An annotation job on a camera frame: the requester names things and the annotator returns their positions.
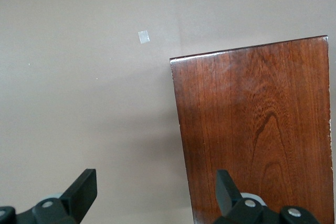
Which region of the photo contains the small clear tape square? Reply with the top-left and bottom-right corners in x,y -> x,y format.
138,30 -> 151,45

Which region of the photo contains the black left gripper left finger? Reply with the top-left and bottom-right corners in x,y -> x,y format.
0,168 -> 98,224

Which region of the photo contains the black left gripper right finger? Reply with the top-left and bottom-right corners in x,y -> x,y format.
212,169 -> 320,224

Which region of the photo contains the dark brown wooden board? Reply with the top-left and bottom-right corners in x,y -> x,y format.
169,35 -> 334,224

